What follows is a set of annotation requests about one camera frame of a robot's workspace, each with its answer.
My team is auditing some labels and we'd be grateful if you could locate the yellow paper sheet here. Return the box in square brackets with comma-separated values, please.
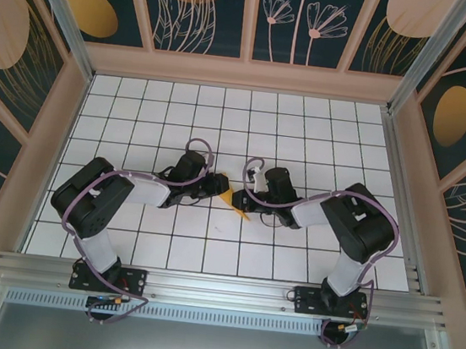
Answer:
[214, 172, 257, 222]

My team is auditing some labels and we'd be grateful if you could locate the small circuit board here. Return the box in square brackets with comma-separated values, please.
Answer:
[86, 292, 130, 312]
[334, 319, 370, 337]

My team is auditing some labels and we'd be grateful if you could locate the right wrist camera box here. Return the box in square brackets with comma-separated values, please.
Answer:
[249, 166, 269, 193]

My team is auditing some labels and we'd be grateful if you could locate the aluminium mounting rail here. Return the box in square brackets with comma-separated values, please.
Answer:
[0, 243, 452, 339]

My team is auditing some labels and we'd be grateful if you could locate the slotted grey cable duct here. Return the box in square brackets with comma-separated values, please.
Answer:
[3, 282, 329, 342]

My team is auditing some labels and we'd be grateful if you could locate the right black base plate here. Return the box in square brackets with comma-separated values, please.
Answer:
[291, 284, 372, 323]

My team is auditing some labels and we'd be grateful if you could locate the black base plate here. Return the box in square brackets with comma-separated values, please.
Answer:
[68, 259, 150, 299]
[291, 284, 372, 323]

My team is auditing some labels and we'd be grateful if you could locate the aluminium side rail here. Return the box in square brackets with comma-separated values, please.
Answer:
[358, 106, 452, 298]

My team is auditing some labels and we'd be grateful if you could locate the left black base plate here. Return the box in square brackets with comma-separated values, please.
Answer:
[68, 259, 150, 299]

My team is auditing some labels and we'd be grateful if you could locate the aluminium corner post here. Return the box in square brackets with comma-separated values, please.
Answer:
[9, 0, 106, 83]
[386, 0, 466, 124]

